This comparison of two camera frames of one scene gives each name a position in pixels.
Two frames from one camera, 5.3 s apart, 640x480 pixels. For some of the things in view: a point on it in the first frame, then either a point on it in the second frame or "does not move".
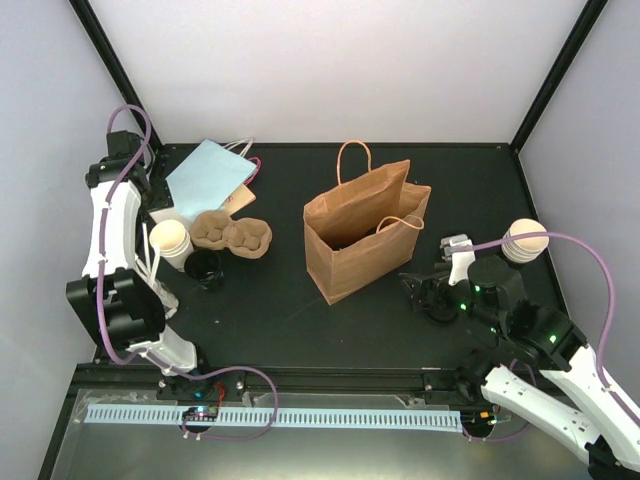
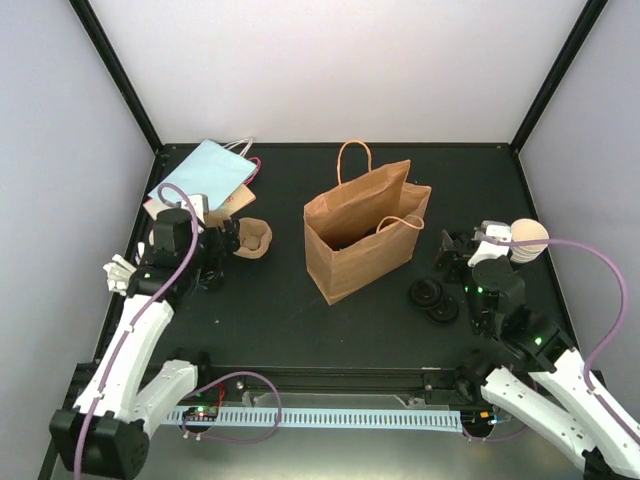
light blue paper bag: x=202 y=183 does not move
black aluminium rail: x=322 y=384 does not move
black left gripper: x=162 y=197 -> x=221 y=248
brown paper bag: x=365 y=228 does not move
